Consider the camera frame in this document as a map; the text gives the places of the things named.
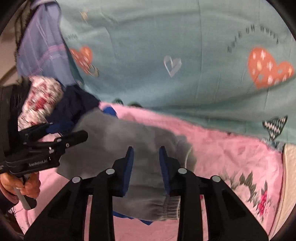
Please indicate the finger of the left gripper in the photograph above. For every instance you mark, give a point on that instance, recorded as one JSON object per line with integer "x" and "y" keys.
{"x": 60, "y": 144}
{"x": 34, "y": 133}

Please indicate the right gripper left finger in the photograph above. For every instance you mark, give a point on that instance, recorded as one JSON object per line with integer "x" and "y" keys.
{"x": 64, "y": 217}

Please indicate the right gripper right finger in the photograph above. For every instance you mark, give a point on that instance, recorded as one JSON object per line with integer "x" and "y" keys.
{"x": 227, "y": 217}

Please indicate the grey sweatpants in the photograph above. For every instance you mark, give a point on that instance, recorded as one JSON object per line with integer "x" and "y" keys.
{"x": 108, "y": 140}

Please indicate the person left hand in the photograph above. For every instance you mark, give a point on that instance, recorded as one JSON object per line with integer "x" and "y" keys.
{"x": 31, "y": 188}

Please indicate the red floral quilt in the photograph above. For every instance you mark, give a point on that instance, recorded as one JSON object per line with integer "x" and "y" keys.
{"x": 44, "y": 94}

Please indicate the navy folded pants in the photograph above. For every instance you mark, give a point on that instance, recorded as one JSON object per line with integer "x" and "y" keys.
{"x": 67, "y": 112}

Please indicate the pink floral bed sheet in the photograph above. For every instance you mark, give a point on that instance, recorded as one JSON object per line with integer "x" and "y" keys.
{"x": 253, "y": 170}

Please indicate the cream quilted pillow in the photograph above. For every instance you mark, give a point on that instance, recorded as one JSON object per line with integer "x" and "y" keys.
{"x": 287, "y": 196}

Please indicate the blue folded pants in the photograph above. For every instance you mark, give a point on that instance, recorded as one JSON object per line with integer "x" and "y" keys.
{"x": 109, "y": 110}

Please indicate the blue plaid cloth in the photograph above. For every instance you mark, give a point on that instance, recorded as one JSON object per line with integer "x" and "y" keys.
{"x": 42, "y": 50}

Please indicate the teal heart pattern blanket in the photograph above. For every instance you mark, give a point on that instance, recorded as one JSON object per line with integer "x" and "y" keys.
{"x": 227, "y": 65}

